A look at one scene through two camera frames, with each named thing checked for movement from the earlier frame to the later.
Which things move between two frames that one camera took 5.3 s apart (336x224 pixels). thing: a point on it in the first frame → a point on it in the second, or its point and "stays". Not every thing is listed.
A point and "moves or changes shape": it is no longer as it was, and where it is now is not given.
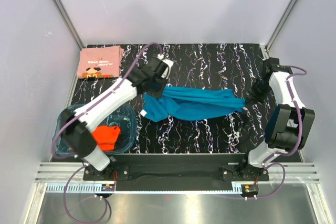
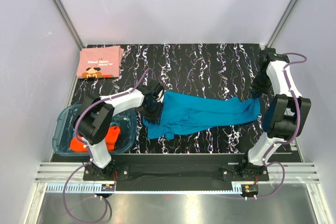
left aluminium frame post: (63, 10) stays
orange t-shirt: (106, 136) stays
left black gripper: (156, 91) → (153, 111)
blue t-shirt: (182, 103) moves or changes shape
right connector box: (250, 188) stays
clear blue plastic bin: (124, 116) stays
